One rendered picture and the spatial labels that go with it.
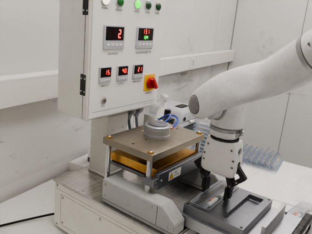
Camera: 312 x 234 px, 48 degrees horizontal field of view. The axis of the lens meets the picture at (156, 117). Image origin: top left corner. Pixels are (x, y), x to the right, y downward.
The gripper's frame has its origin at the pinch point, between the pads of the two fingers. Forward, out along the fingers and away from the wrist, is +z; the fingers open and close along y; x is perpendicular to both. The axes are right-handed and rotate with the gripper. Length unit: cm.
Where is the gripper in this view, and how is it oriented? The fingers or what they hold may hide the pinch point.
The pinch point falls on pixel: (216, 189)
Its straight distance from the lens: 99.2
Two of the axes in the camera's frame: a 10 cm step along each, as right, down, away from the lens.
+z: -0.9, 9.6, 2.8
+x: -6.0, 1.7, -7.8
